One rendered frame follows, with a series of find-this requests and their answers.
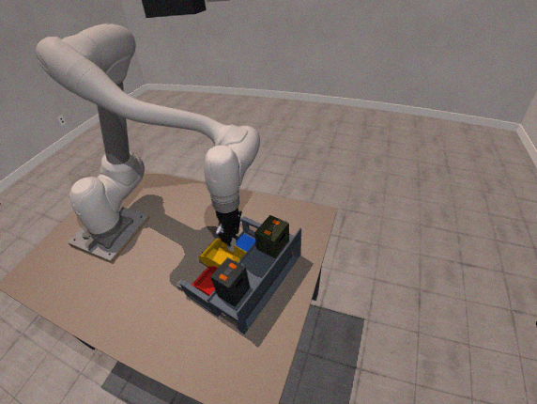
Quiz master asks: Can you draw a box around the dark grey metal shelf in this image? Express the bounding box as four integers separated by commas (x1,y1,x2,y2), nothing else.
177,216,301,334

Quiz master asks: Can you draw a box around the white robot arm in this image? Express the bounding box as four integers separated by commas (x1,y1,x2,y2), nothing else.
36,23,260,249

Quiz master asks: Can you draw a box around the yellow bin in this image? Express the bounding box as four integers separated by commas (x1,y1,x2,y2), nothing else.
200,239,247,268

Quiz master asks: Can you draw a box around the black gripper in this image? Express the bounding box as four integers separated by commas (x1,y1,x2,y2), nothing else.
214,208,242,252

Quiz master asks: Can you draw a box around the red bin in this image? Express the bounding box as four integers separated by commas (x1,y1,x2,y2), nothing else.
192,266,218,296

